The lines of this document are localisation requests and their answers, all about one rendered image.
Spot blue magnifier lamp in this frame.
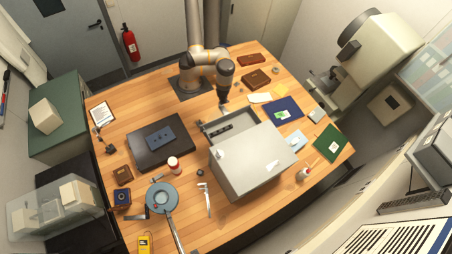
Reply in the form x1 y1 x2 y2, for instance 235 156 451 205
144 180 187 254

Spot beige optical comparator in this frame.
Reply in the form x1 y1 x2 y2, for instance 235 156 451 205
302 7 427 123

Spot dark grey slotted rack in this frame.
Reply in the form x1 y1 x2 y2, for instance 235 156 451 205
375 187 452 217

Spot white red-capped bottle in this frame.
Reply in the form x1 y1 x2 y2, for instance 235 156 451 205
294 166 313 182

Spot blue lens box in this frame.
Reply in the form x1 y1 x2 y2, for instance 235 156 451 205
112 187 133 207

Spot coloured wall chart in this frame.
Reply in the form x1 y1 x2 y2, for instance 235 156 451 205
394 21 452 116

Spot red fire extinguisher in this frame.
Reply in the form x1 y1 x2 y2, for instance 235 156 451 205
120 22 142 64

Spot white paper sheet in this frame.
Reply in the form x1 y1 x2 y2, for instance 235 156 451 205
246 92 274 104

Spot grey open drawer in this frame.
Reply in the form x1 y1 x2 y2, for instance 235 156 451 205
195 104 263 146

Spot blue pin tray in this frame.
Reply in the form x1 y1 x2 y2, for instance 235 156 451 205
144 125 177 152

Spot white framed document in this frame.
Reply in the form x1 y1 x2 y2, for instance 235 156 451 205
88 100 116 128

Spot steel try square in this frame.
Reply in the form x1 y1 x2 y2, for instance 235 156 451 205
122 203 151 222

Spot black dial indicator stand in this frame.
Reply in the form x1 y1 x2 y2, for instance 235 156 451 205
91 126 118 156

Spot white wall board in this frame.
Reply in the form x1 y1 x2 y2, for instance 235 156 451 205
0 5 49 89

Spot black surface plate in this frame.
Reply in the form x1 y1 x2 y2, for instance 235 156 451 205
125 112 197 175

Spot yellow handheld meter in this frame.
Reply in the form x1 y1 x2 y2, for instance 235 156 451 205
136 235 151 254

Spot slim brown case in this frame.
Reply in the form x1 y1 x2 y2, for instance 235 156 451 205
235 51 267 68

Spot red and white can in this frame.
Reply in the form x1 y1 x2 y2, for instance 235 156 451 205
166 156 183 177

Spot black striped board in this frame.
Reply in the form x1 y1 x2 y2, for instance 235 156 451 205
331 215 452 254

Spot black pin holder strip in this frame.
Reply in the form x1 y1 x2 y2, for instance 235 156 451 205
207 123 234 139

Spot yellow note pad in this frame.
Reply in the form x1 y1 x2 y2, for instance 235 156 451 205
271 82 290 99

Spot grey desktop machine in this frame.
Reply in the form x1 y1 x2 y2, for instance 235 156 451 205
403 108 452 194

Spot blue book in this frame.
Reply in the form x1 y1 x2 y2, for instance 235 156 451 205
261 95 306 128

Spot beige box with black square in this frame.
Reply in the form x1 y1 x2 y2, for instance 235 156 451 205
366 81 417 128

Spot grey door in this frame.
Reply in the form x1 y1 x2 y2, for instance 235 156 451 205
0 0 125 83

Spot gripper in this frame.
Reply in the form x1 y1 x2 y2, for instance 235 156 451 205
215 84 231 106

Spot clear glass cover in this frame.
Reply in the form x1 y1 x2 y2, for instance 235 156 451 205
5 172 106 244

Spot green book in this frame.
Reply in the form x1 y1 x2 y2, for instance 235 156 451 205
312 122 350 164

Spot steel caliper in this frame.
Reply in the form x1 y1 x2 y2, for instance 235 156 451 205
196 182 213 219

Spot green cabinet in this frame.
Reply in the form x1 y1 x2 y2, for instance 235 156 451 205
27 69 94 168

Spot wooden handled brush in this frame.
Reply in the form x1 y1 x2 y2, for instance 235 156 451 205
305 156 322 172

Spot grey flat block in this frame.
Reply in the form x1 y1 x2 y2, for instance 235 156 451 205
306 105 328 125

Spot black cabinet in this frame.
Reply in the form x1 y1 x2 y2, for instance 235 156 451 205
34 151 122 254

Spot large brown case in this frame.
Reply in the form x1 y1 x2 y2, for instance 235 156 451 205
240 68 272 92

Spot small brown wooden box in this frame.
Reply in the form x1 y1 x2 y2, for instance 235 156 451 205
112 164 135 187

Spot grey wall cupboard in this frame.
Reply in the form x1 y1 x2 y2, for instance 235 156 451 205
219 0 304 60

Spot white cube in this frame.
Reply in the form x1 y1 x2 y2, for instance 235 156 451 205
27 97 65 136

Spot grey drawer cabinet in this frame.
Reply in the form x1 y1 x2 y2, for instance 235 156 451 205
207 119 300 204

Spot dark grey base sheet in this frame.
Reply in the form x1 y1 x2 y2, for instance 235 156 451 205
167 73 215 104

